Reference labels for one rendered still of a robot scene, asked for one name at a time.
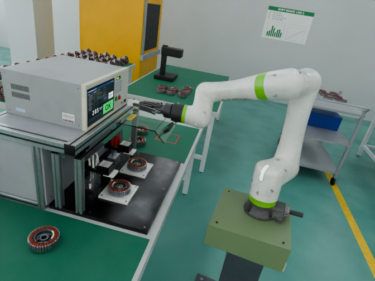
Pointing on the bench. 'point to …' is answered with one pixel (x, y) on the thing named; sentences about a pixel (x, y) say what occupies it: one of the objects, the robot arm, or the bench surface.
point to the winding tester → (60, 89)
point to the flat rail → (102, 142)
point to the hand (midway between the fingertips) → (133, 103)
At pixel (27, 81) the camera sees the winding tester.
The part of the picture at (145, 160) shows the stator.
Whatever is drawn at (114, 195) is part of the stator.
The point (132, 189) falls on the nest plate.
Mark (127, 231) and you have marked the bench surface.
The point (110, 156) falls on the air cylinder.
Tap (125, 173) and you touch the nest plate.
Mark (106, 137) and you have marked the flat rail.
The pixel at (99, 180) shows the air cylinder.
